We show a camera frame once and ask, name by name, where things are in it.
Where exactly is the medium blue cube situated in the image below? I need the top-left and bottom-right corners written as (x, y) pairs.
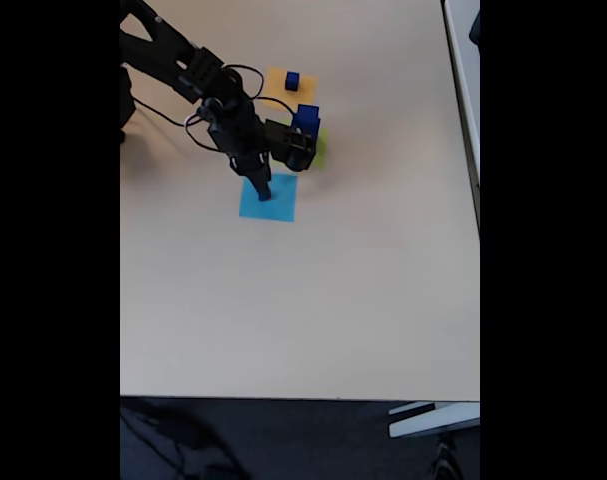
top-left (291, 103), bottom-right (321, 132)

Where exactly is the light blue paper square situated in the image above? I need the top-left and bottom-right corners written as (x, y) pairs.
top-left (238, 172), bottom-right (300, 224)

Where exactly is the green paper square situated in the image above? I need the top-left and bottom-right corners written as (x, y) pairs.
top-left (280, 112), bottom-right (330, 172)

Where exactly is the orange paper square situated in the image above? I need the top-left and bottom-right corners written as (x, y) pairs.
top-left (255, 68), bottom-right (318, 112)

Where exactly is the white neighbouring table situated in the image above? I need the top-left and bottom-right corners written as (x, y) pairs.
top-left (441, 0), bottom-right (481, 234)

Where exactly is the white table foot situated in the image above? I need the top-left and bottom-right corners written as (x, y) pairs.
top-left (387, 400), bottom-right (481, 440)

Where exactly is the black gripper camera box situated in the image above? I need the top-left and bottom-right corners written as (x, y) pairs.
top-left (263, 118), bottom-right (317, 173)

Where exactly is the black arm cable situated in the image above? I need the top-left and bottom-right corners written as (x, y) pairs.
top-left (184, 63), bottom-right (265, 153)

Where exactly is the black floor cable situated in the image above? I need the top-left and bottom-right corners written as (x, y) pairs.
top-left (120, 403), bottom-right (247, 480)

